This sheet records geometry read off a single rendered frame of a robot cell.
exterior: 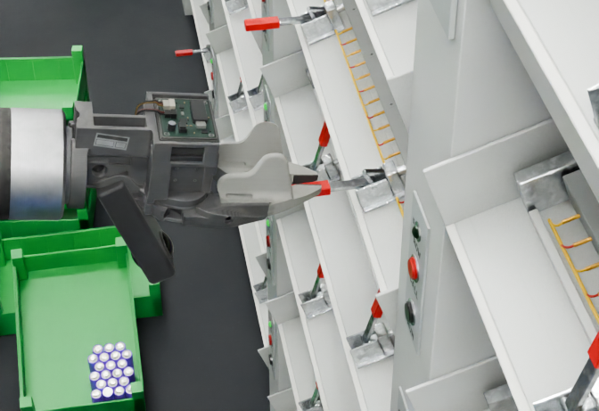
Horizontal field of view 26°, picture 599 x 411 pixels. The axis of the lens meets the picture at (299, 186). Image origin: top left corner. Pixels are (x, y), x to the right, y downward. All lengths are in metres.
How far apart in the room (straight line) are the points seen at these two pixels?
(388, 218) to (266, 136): 0.13
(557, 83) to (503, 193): 0.22
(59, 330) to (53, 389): 0.11
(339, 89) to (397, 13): 0.27
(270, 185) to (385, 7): 0.18
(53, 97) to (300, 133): 1.05
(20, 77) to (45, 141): 1.55
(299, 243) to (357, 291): 0.36
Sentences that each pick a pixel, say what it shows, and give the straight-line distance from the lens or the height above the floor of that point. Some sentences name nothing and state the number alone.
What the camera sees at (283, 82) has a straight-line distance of 1.59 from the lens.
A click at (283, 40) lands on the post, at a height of 0.83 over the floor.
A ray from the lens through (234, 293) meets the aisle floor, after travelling 2.42.
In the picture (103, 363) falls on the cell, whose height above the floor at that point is 0.08.
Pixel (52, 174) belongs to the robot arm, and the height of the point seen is 1.06.
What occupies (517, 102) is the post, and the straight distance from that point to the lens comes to 0.78.
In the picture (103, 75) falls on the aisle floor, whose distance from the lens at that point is 2.99.
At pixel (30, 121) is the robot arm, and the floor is 1.08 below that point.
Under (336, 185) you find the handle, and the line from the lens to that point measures 1.12.
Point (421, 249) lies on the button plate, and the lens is 0.89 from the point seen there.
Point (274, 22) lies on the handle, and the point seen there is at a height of 0.98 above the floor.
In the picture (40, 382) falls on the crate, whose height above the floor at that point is 0.03.
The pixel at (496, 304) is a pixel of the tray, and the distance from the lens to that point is 0.77.
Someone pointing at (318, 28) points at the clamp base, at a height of 0.97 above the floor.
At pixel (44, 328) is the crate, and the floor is 0.06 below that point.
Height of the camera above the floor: 1.69
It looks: 40 degrees down
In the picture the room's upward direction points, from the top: straight up
